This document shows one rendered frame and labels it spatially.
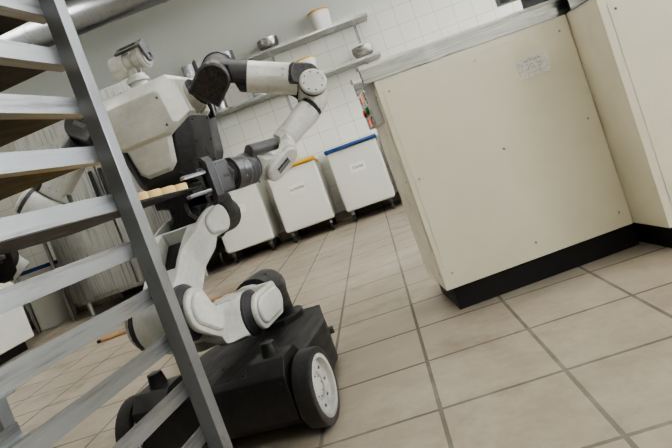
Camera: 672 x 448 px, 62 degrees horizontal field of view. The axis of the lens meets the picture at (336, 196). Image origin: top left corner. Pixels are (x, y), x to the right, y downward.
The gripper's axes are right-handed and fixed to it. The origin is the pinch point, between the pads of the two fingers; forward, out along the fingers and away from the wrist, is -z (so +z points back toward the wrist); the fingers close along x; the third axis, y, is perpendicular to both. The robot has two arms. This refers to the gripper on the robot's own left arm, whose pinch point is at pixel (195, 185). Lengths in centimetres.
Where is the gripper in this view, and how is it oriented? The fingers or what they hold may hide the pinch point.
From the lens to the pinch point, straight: 142.3
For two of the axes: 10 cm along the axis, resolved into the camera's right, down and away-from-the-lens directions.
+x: -3.3, -9.4, -0.6
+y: 6.8, -2.0, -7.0
